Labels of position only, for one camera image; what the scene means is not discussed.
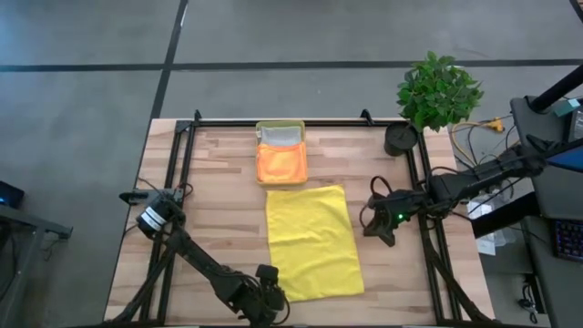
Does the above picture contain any grey metal stand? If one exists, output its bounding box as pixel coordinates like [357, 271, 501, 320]
[0, 204, 74, 328]

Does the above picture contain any green leafy plant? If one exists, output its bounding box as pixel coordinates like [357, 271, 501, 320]
[395, 50, 485, 133]

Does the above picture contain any yellow translucent plastic bin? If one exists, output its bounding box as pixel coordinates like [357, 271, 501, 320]
[253, 118, 309, 187]

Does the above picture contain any yellow extension cable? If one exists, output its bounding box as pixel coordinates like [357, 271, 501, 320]
[449, 116, 523, 189]

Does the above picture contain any grey microfiber towel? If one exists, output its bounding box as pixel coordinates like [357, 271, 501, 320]
[258, 125, 303, 147]

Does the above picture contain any black slanted pole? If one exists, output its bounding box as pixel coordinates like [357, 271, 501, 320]
[527, 63, 583, 114]

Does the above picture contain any black aluminium table frame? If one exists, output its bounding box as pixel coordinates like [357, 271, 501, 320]
[103, 108, 502, 328]

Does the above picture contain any orange microfiber towel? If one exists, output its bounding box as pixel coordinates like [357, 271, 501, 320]
[255, 141, 309, 185]

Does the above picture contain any black desk beam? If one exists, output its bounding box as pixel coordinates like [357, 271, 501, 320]
[471, 190, 541, 239]

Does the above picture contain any black backlit keyboard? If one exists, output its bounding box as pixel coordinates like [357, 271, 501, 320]
[552, 217, 583, 262]

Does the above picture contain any black plant pot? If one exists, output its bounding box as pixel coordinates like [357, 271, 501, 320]
[384, 119, 420, 158]

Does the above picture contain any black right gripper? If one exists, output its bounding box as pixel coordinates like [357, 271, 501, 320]
[363, 189, 427, 248]

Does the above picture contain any grey desk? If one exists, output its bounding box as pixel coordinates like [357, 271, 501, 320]
[509, 94, 583, 328]

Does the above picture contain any black device blue light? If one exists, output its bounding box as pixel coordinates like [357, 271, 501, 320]
[0, 180, 26, 210]

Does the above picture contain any yellow microfiber towel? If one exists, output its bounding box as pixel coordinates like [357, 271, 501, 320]
[265, 184, 366, 303]

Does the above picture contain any small teal box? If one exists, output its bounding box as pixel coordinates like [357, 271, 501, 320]
[553, 97, 582, 118]

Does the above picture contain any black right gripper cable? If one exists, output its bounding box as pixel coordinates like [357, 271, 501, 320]
[358, 174, 394, 231]

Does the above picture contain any blue-screen laptop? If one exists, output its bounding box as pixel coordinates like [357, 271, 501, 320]
[544, 140, 583, 174]

